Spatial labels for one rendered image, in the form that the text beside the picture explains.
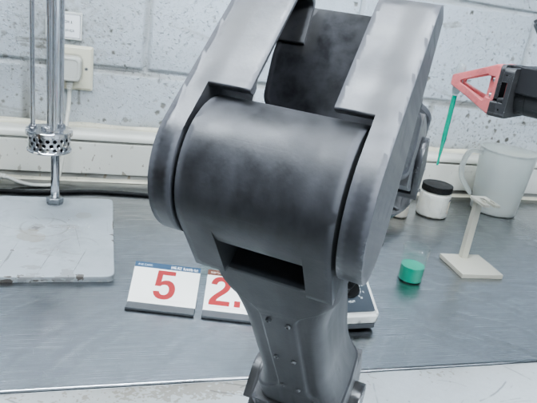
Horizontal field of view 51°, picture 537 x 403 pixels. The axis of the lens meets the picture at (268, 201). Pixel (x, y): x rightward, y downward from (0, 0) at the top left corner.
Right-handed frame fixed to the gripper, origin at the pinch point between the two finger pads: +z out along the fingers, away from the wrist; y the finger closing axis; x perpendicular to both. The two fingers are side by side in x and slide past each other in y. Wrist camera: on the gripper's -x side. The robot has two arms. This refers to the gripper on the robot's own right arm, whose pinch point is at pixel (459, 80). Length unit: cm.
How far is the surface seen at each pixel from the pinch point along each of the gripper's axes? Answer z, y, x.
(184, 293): 15.2, 35.6, 31.3
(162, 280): 18, 37, 30
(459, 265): -3.5, -11.5, 32.0
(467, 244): -2.5, -15.3, 29.2
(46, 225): 45, 40, 32
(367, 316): -4.1, 19.9, 30.5
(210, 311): 11.3, 34.2, 32.5
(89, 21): 67, 20, 2
